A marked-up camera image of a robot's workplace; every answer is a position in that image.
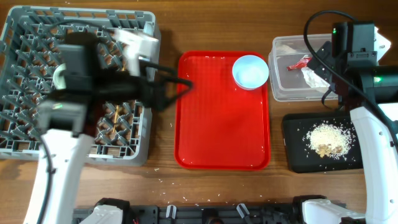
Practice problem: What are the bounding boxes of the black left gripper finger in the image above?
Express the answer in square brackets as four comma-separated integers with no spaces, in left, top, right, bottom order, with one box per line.
[149,84,193,111]
[139,60,193,90]

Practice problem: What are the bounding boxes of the red snack wrapper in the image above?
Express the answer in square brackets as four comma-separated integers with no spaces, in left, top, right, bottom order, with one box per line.
[287,55,312,71]

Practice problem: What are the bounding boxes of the white napkin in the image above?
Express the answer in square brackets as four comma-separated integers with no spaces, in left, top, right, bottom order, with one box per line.
[301,67,330,88]

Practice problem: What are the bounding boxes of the wooden chopstick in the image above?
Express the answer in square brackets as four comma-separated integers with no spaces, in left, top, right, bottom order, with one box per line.
[112,105,119,134]

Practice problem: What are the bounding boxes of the green bowl with rice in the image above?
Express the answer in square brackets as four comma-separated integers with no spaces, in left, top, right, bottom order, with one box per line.
[53,63,66,90]

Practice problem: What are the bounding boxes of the red plastic tray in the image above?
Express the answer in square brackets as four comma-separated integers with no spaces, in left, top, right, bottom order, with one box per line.
[174,51,271,170]

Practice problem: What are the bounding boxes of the small green bowl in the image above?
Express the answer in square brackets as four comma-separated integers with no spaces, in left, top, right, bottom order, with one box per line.
[232,55,269,90]

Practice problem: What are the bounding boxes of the grey dishwasher rack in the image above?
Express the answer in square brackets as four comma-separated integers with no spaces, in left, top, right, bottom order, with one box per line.
[1,6,161,166]

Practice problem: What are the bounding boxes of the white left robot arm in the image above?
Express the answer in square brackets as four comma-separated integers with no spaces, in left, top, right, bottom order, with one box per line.
[24,60,193,223]

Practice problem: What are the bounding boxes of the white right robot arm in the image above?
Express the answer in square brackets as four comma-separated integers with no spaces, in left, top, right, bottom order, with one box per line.
[301,106,397,223]

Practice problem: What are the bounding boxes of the black waste tray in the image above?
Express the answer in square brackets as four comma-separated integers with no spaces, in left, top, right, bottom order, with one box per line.
[282,111,363,173]

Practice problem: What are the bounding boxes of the clear plastic bin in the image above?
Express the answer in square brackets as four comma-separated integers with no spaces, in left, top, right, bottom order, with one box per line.
[268,35,328,102]

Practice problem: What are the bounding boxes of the rice and food scraps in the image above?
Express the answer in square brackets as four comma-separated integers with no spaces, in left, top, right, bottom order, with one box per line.
[302,123,357,160]

